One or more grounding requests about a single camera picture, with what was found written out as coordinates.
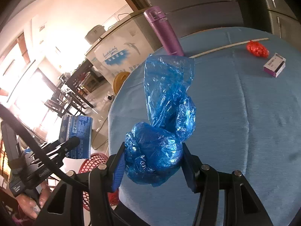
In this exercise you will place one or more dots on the blue patterned carton box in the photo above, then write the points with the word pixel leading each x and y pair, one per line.
pixel 75 129

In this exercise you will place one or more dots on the small purple white box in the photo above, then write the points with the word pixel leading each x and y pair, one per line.
pixel 274 63

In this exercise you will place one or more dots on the purple thermos bottle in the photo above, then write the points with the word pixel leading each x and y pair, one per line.
pixel 167 35

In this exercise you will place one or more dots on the long white tube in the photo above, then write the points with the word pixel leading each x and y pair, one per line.
pixel 221 47

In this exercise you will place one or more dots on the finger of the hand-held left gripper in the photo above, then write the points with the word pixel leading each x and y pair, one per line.
pixel 68 144

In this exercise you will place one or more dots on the grey cabinet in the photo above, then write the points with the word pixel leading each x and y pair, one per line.
pixel 199 0

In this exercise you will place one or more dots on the dark wooden chairs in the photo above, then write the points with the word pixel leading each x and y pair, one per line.
pixel 70 82

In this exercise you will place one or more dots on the person's left hand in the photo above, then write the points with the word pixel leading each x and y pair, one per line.
pixel 28 204

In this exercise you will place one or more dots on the yellow round stool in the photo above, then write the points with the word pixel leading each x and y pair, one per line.
pixel 118 81

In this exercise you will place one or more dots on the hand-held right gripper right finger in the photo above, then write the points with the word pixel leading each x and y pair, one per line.
pixel 188 167

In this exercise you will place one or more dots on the white chest freezer dolphin print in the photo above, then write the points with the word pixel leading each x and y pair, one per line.
pixel 117 54

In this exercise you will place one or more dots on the red plastic basket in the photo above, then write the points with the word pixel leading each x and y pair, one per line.
pixel 94 160

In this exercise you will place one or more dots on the white rice cooker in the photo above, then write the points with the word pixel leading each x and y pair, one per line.
pixel 94 35

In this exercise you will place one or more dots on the blue plastic bag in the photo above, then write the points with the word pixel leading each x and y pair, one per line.
pixel 152 150

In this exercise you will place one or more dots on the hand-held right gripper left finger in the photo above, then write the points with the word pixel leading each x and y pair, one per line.
pixel 118 169

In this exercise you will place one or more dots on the silver refrigerator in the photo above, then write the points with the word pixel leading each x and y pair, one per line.
pixel 282 9

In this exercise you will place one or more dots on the red plastic bag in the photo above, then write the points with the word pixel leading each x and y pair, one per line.
pixel 256 49

